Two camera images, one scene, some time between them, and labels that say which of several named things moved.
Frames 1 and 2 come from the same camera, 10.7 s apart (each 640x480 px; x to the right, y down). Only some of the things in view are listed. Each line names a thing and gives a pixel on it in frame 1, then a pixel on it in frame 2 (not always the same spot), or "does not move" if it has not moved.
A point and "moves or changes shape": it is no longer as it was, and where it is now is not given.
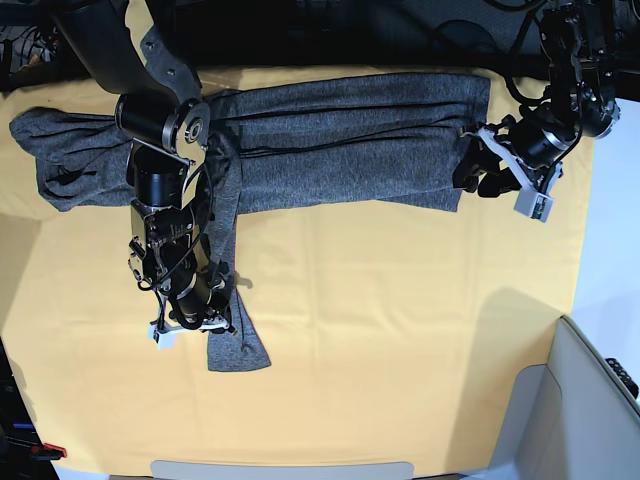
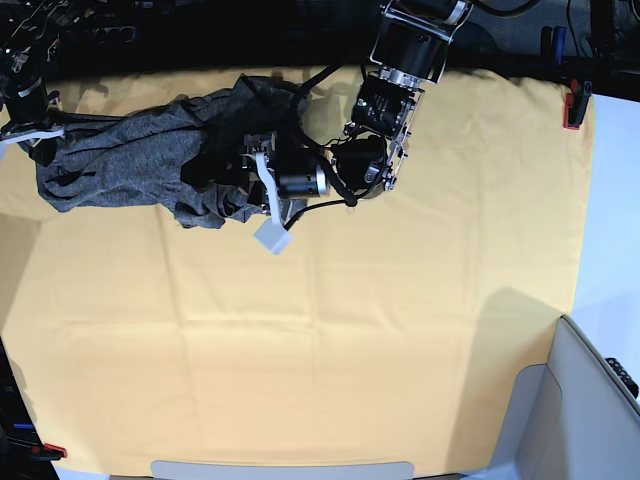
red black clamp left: x=47 y=452 does not move
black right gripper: x=539 y=140 → x=300 y=164
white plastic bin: x=568 y=419 does not move
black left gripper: x=199 y=296 → x=29 y=104
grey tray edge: x=162 y=470 does not move
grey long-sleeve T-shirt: x=396 y=142 moves or changes shape
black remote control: x=625 y=376 does not move
